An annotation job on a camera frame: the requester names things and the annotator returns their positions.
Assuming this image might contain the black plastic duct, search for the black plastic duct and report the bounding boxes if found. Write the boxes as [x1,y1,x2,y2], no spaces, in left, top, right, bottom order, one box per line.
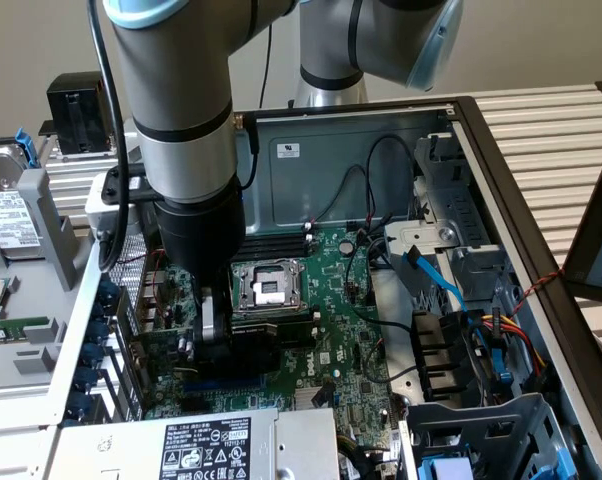
[409,308,471,402]

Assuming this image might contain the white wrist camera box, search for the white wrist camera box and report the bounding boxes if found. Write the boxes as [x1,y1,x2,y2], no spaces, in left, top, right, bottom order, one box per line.
[84,172,148,240]

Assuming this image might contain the grey power supply unit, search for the grey power supply unit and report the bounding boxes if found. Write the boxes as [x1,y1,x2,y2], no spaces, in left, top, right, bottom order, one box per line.
[45,407,343,480]

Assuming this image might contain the main power wire bundle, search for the main power wire bundle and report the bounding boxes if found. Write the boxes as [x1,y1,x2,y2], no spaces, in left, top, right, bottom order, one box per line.
[336,433,365,459]

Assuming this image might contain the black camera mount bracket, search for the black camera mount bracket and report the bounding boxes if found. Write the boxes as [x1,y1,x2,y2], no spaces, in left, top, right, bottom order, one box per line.
[103,162,165,204]

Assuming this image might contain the red black twisted wire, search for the red black twisted wire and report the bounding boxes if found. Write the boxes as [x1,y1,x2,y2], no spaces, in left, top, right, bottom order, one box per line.
[510,267,567,315]
[143,248,169,314]

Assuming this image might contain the thin black wire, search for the thin black wire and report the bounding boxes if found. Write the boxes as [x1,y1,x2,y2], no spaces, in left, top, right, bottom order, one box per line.
[364,134,418,222]
[310,163,371,227]

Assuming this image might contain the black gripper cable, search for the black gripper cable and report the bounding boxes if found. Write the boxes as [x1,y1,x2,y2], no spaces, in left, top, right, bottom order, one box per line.
[233,112,261,192]

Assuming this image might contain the black SATA wire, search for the black SATA wire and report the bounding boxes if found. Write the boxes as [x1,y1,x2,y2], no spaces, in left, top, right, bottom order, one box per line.
[312,378,339,408]

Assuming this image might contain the dark framed screen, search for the dark framed screen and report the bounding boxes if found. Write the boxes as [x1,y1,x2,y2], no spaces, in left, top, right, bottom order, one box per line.
[563,131,602,304]

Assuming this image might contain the green motherboard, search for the green motherboard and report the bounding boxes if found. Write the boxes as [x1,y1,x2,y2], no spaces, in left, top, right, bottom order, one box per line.
[135,227,398,437]

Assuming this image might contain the finned chipset heatsink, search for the finned chipset heatsink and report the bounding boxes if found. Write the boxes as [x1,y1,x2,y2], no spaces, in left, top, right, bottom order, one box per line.
[293,387,327,413]

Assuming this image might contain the thin black hanging cable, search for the thin black hanging cable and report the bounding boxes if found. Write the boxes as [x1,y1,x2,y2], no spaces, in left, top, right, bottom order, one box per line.
[257,24,276,110]

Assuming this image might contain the blue SATA wire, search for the blue SATA wire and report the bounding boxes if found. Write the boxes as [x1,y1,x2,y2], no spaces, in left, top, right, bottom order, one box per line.
[402,246,513,385]

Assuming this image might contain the coloured disk power wires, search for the coloured disk power wires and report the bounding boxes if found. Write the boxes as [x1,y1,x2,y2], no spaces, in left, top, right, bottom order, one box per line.
[480,307,548,382]

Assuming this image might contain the open grey PC case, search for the open grey PC case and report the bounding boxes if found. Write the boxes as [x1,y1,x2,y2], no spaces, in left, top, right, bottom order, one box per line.
[0,94,602,480]

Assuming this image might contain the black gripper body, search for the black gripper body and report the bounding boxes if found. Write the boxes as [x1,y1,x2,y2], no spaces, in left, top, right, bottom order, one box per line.
[153,177,247,290]

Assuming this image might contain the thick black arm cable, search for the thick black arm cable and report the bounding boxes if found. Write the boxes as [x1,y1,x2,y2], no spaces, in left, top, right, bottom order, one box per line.
[85,0,132,274]

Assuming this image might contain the metal CPU socket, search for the metal CPU socket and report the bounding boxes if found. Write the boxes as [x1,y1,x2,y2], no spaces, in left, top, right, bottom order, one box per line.
[229,259,311,320]

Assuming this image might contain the green RAM stick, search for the green RAM stick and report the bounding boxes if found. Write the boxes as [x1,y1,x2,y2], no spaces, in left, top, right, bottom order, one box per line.
[0,315,50,346]

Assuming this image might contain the blue PCIe expansion slot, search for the blue PCIe expansion slot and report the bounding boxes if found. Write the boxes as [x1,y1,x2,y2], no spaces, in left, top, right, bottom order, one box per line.
[180,379,269,395]

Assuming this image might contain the black CPU cooler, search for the black CPU cooler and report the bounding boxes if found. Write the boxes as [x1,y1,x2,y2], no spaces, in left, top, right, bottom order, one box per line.
[38,70,120,158]

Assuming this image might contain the black looped wire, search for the black looped wire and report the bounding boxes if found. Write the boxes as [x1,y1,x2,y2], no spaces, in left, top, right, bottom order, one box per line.
[362,343,423,397]
[344,233,418,335]

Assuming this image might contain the silver hard disk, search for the silver hard disk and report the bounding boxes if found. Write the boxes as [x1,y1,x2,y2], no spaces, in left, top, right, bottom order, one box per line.
[0,142,47,262]

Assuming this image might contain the black graphics card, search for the black graphics card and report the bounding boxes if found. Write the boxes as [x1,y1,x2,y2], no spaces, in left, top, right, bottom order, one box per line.
[128,322,282,381]

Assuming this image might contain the grey metal disk bay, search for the grey metal disk bay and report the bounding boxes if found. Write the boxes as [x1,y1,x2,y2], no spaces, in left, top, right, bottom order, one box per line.
[383,132,511,322]
[398,392,590,480]

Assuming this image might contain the grey parts rack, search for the grey parts rack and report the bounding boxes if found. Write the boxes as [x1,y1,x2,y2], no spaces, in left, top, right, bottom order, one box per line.
[0,167,107,392]

